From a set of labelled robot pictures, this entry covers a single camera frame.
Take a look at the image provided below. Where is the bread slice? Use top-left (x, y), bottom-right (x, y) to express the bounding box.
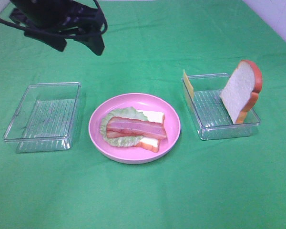
top-left (136, 110), bottom-right (165, 153)
top-left (220, 60), bottom-right (263, 124)

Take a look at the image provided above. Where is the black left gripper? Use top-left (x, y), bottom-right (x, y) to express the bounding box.
top-left (10, 0), bottom-right (105, 56)

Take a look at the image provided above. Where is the left clear plastic tray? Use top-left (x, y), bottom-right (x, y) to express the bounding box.
top-left (3, 82), bottom-right (82, 153)

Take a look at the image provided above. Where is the pink round plate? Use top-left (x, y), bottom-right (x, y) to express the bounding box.
top-left (88, 93), bottom-right (181, 164)

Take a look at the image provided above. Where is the bacon strip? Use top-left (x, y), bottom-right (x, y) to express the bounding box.
top-left (106, 116), bottom-right (167, 140)
top-left (106, 131), bottom-right (140, 138)

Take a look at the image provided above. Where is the green tablecloth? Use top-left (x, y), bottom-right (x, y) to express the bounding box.
top-left (0, 0), bottom-right (286, 229)

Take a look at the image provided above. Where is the clear plastic tray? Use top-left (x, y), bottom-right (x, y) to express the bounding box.
top-left (3, 82), bottom-right (82, 153)
top-left (182, 73), bottom-right (261, 140)

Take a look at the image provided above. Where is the right clear plastic tray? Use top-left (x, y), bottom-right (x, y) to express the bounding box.
top-left (182, 73), bottom-right (261, 140)

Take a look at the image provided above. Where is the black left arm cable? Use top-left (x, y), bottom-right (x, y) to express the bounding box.
top-left (0, 0), bottom-right (109, 39)

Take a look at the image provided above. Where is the yellow cheese slice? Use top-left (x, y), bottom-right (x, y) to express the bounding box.
top-left (183, 70), bottom-right (194, 101)

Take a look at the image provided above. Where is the green lettuce leaf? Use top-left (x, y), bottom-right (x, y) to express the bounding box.
top-left (100, 107), bottom-right (148, 147)

